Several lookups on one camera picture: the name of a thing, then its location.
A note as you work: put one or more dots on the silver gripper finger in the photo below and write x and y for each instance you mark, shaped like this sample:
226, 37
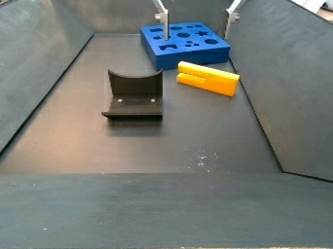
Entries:
161, 16
230, 16

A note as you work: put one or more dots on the yellow double-square block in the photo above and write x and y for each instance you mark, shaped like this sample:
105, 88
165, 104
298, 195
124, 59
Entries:
206, 78

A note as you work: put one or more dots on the blue foam shape board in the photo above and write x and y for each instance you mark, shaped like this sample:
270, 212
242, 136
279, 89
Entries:
191, 43

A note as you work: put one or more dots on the black curved holder stand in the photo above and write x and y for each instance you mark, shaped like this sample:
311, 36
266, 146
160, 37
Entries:
136, 96

